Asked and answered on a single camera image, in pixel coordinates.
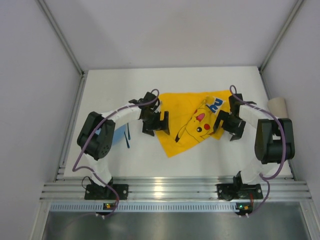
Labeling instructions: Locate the yellow Pikachu cloth placemat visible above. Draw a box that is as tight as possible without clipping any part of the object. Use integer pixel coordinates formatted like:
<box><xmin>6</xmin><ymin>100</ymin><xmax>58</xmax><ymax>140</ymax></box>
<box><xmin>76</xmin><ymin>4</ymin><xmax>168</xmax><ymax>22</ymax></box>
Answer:
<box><xmin>155</xmin><ymin>90</ymin><xmax>231</xmax><ymax>158</ymax></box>

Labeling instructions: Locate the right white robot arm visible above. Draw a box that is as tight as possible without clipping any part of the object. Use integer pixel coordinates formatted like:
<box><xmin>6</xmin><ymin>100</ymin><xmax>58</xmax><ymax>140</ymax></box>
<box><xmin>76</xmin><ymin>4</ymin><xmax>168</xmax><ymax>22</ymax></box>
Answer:
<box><xmin>213</xmin><ymin>93</ymin><xmax>295</xmax><ymax>185</ymax></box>

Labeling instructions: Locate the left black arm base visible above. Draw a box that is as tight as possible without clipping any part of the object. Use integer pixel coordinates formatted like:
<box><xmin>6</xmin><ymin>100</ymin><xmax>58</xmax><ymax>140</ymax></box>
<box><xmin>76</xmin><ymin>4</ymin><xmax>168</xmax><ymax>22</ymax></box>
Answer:
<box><xmin>81</xmin><ymin>177</ymin><xmax>129</xmax><ymax>200</ymax></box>

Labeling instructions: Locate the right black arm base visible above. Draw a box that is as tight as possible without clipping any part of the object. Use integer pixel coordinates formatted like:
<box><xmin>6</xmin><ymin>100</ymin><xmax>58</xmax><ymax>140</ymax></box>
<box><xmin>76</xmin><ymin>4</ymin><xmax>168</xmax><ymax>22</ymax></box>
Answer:
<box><xmin>216</xmin><ymin>177</ymin><xmax>264</xmax><ymax>201</ymax></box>

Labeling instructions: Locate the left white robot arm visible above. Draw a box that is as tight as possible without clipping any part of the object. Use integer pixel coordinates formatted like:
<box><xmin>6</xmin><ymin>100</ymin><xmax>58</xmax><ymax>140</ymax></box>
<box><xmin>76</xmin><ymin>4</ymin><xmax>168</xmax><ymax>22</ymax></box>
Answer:
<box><xmin>72</xmin><ymin>89</ymin><xmax>170</xmax><ymax>189</ymax></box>

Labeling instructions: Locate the blue metallic spoon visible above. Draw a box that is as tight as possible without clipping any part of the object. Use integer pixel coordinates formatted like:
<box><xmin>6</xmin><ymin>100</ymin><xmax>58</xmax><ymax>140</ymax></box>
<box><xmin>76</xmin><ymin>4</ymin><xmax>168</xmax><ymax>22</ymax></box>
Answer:
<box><xmin>127</xmin><ymin>123</ymin><xmax>131</xmax><ymax>140</ymax></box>

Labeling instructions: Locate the blue metallic fork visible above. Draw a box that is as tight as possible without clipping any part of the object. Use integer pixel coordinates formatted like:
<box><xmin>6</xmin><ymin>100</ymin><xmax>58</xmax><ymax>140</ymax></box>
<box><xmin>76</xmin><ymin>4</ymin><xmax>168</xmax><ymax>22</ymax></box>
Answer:
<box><xmin>124</xmin><ymin>131</ymin><xmax>130</xmax><ymax>149</ymax></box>

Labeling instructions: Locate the light blue plate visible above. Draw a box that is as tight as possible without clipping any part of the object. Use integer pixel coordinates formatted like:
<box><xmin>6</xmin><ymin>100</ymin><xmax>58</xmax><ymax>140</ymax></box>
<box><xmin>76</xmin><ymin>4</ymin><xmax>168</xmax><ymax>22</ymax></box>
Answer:
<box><xmin>93</xmin><ymin>122</ymin><xmax>127</xmax><ymax>150</ymax></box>

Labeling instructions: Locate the beige paper cup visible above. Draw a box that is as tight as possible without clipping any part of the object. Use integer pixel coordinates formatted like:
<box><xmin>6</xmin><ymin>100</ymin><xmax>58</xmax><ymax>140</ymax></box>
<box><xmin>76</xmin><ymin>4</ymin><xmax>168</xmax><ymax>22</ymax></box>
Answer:
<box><xmin>267</xmin><ymin>97</ymin><xmax>288</xmax><ymax>118</ymax></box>

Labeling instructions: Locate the left aluminium frame post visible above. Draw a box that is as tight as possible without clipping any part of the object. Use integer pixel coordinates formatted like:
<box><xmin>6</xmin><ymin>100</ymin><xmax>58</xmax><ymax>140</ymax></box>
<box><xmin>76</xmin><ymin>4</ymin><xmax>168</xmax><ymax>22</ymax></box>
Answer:
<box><xmin>35</xmin><ymin>0</ymin><xmax>85</xmax><ymax>76</ymax></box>

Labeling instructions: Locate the aluminium mounting rail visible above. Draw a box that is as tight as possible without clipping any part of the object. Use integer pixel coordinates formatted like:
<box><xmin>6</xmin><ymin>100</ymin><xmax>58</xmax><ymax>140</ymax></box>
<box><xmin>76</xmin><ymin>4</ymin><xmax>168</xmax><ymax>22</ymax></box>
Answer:
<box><xmin>40</xmin><ymin>177</ymin><xmax>312</xmax><ymax>202</ymax></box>

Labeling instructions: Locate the perforated cable duct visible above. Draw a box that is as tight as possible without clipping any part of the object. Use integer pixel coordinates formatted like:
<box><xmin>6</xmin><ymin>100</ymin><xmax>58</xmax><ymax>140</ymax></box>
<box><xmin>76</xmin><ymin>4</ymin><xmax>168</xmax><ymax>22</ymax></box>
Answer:
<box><xmin>50</xmin><ymin>202</ymin><xmax>252</xmax><ymax>213</ymax></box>

